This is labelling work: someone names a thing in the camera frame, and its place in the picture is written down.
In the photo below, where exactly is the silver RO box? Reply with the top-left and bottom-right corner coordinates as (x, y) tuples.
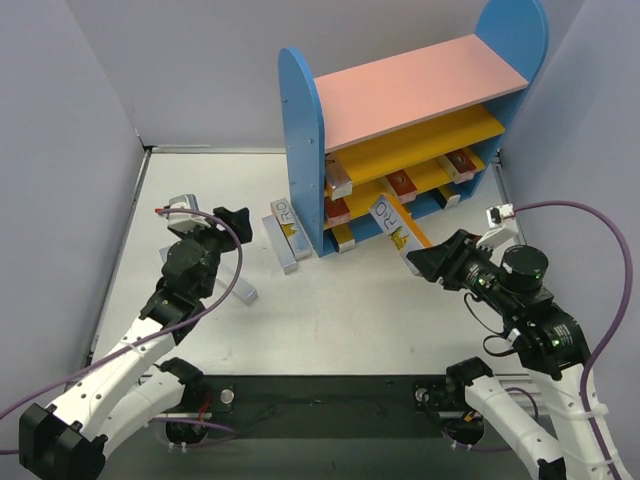
(270, 198), (312, 260)
(325, 154), (353, 200)

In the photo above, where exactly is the silver RO box table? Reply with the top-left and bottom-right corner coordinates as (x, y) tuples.
(434, 185), (461, 210)

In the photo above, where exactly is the orange white RO toothpaste box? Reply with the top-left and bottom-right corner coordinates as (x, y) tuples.
(369, 193), (432, 276)

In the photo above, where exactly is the red 3D toothpaste box top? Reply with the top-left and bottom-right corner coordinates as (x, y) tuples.
(324, 197), (351, 228)

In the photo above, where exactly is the red 3d toothpaste box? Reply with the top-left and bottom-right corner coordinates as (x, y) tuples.
(324, 197), (351, 228)
(439, 150), (476, 184)
(383, 170), (418, 204)

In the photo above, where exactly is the black toothpaste box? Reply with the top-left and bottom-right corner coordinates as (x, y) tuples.
(331, 224), (356, 253)

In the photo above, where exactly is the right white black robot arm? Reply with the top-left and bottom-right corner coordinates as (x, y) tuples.
(407, 230), (631, 479)

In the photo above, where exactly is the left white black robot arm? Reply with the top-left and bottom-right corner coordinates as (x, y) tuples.
(18, 203), (253, 479)

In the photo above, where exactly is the blue shelf with coloured boards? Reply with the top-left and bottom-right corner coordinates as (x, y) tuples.
(278, 1), (549, 256)

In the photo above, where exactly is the silver box under left gripper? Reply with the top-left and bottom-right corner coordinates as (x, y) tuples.
(159, 247), (170, 264)

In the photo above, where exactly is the plain silver box horizontal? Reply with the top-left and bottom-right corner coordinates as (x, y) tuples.
(216, 265), (259, 306)

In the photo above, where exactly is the plain silver box diagonal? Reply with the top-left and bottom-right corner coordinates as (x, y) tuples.
(262, 215), (298, 275)

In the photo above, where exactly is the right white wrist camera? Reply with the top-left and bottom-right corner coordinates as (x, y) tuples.
(476, 204), (518, 251)

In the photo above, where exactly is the aluminium frame rail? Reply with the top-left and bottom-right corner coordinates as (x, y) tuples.
(54, 372), (596, 421)

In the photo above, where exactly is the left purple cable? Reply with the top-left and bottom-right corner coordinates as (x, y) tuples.
(0, 209), (246, 456)

